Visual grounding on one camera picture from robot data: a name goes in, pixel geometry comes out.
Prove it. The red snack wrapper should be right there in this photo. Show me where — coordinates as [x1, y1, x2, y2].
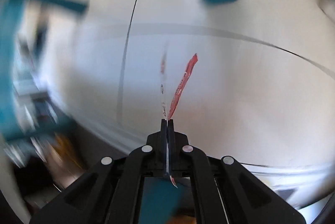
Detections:
[167, 54, 198, 120]

